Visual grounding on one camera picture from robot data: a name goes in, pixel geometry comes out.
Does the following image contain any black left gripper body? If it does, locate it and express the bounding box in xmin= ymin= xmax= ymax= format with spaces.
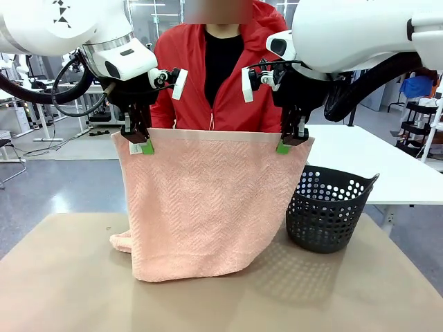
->
xmin=107 ymin=74 xmax=159 ymax=109

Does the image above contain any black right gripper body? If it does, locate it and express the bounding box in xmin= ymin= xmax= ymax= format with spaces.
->
xmin=271 ymin=66 xmax=327 ymax=112

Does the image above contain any pink terry towel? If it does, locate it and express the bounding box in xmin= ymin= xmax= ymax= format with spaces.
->
xmin=109 ymin=127 xmax=316 ymax=284

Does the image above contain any black background machine base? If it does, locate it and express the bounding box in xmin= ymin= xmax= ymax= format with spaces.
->
xmin=88 ymin=102 xmax=121 ymax=137

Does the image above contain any person in red jacket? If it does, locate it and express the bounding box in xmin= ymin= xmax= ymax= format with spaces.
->
xmin=150 ymin=0 xmax=290 ymax=134

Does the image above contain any white background table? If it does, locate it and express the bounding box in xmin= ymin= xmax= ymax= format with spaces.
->
xmin=305 ymin=123 xmax=443 ymax=237

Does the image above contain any black perforated plastic basket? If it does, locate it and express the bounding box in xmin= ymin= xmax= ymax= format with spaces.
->
xmin=285 ymin=165 xmax=381 ymax=255

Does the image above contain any white background desk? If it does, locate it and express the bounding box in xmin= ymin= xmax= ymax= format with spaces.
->
xmin=0 ymin=78 xmax=105 ymax=143

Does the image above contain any black wheeled utility cart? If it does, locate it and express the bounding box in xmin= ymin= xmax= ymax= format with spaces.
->
xmin=395 ymin=99 xmax=441 ymax=154

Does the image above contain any blue fabric bundle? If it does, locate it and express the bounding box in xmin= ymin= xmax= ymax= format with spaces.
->
xmin=399 ymin=75 xmax=437 ymax=100

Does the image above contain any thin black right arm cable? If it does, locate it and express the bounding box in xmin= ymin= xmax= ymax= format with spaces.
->
xmin=248 ymin=59 xmax=302 ymax=70

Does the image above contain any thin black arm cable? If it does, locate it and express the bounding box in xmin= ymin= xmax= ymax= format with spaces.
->
xmin=248 ymin=59 xmax=302 ymax=70
xmin=51 ymin=50 xmax=108 ymax=118

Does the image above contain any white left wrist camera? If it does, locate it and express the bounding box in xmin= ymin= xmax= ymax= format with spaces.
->
xmin=147 ymin=67 xmax=190 ymax=102

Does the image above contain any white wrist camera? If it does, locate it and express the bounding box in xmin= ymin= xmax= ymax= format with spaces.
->
xmin=147 ymin=67 xmax=190 ymax=102
xmin=241 ymin=66 xmax=283 ymax=104

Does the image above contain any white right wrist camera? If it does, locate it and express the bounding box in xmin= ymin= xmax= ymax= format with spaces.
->
xmin=241 ymin=66 xmax=283 ymax=104

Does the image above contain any thick black right arm hose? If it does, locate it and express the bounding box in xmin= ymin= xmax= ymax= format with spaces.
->
xmin=323 ymin=53 xmax=437 ymax=123

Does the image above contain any thick black arm hose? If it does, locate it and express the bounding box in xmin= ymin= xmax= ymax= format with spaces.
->
xmin=0 ymin=67 xmax=95 ymax=106
xmin=323 ymin=53 xmax=437 ymax=123

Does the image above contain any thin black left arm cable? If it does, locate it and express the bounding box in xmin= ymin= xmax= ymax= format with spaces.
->
xmin=51 ymin=50 xmax=108 ymax=118

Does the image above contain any thick black left arm hose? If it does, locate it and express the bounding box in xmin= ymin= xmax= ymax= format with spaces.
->
xmin=0 ymin=67 xmax=95 ymax=106

